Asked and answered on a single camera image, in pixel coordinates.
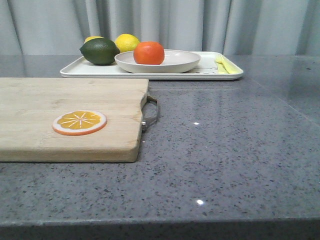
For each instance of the orange slice toy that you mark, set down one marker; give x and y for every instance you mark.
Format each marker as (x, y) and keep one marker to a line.
(79, 122)

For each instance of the yellow lemon behind lime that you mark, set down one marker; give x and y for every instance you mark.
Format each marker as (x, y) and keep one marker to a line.
(92, 38)

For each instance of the metal cutting board handle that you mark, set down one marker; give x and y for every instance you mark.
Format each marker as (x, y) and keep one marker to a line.
(149, 120)

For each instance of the green lime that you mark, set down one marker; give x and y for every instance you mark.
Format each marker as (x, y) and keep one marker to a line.
(99, 51)

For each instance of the beige round plate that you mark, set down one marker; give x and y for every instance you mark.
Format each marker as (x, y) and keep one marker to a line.
(175, 62)

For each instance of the yellow plastic fork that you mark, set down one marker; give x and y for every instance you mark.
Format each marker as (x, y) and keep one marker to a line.
(230, 67)

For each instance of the white bear print tray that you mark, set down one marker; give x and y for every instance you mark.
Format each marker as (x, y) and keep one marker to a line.
(206, 69)

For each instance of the yellow lemon right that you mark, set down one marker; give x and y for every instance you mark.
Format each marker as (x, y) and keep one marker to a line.
(126, 42)

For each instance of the wooden cutting board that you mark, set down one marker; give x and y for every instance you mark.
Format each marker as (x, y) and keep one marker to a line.
(29, 106)

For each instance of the grey curtain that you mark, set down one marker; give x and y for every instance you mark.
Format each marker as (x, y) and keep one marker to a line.
(231, 27)

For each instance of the orange mandarin fruit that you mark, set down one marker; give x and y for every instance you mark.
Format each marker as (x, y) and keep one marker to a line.
(149, 53)

